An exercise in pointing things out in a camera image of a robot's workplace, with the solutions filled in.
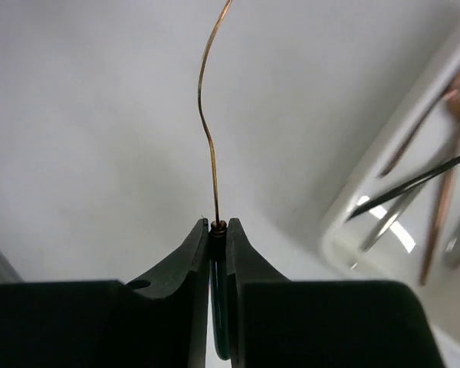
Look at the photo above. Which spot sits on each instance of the copper long fork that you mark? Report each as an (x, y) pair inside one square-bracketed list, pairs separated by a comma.
[(443, 198)]

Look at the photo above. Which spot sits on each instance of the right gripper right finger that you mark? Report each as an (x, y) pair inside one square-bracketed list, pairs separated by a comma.
[(276, 322)]

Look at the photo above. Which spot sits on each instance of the copper small fork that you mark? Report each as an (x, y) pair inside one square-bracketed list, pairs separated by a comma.
[(452, 89)]

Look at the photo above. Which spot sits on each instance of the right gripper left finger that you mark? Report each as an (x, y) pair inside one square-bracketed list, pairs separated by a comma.
[(159, 319)]

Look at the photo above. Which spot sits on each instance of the gold fork black handle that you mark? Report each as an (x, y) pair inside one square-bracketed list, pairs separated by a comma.
[(218, 228)]

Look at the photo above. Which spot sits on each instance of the left white plastic bin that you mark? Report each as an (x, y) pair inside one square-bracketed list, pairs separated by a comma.
[(399, 253)]

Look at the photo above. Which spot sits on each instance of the silver fork black handle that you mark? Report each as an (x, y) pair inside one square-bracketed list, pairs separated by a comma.
[(406, 187)]

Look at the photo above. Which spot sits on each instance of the slim silver fork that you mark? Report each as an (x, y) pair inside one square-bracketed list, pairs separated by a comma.
[(401, 204)]

